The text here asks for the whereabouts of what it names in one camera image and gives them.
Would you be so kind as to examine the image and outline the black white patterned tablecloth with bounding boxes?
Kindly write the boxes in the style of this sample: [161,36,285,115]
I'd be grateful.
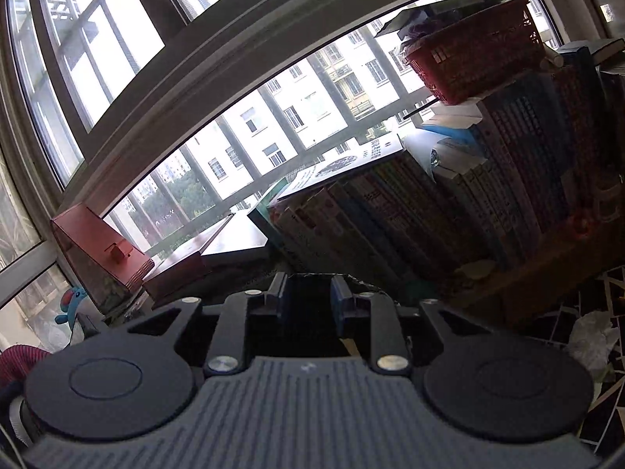
[520,266,624,458]

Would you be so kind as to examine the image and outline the books on red basket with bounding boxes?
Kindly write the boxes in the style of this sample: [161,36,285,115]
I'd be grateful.
[375,0,509,41]

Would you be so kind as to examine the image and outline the red plastic basket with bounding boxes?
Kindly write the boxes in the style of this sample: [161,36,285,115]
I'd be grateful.
[405,0,545,105]

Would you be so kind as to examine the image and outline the blue plush toy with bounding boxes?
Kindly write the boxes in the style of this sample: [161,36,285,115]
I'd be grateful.
[55,287,88,329]

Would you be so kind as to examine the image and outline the row of upright books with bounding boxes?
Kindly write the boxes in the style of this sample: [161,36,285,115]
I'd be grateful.
[249,62,603,283]

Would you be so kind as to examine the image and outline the red metal house box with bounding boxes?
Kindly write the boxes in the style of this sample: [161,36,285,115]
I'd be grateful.
[50,203,155,315]

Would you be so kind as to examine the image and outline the wooden desk shelf with drawers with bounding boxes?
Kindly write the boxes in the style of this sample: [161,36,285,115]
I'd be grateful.
[446,218,624,308]

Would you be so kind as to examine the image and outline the white tissue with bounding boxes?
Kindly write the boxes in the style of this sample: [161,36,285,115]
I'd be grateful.
[566,311,619,383]

